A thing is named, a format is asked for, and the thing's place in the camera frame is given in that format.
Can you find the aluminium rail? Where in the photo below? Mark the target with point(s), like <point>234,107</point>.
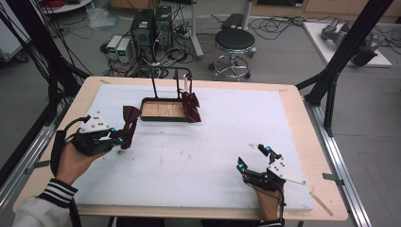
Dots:
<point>342,178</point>
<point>28,157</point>

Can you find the black round stool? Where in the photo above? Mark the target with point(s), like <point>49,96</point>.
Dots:
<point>235,39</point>

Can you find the black rack with wooden tray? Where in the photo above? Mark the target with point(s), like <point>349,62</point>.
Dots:
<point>162,109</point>

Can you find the striped dark red bow tie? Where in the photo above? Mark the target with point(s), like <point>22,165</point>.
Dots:
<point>190,107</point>

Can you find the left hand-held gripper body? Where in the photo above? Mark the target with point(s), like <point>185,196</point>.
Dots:
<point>93,142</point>

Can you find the white floor board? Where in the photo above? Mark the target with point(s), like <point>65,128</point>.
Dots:
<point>324,47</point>

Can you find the black computer tower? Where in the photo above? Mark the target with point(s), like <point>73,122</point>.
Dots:
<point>164,25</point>
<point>142,30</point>

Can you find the grey power supply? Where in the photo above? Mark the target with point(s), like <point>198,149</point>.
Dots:
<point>113,47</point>
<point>124,51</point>

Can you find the clear plastic bag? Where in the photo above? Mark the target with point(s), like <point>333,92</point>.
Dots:
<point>102,18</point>

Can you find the white foam mat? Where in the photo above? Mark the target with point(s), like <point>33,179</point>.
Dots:
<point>189,164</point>

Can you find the plain maroon bow tie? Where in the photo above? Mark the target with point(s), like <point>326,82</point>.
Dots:
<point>129,123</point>

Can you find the white round table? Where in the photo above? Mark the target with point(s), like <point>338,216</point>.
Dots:
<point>67,7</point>

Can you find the flat black device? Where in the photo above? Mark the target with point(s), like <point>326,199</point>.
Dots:
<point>233,21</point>

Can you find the person's right hand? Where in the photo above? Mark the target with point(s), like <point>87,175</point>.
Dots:
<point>269,205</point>

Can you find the person's left hand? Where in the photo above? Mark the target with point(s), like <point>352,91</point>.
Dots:
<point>74,165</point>

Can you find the thick black frame stand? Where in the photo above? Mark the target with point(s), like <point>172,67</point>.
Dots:
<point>346,47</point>

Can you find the grey robot hand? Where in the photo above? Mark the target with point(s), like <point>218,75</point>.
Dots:
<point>334,31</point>

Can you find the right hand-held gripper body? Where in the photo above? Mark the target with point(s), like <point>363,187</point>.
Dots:
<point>268,181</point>

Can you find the thin wooden stick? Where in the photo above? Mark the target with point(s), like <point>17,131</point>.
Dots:
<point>321,204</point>

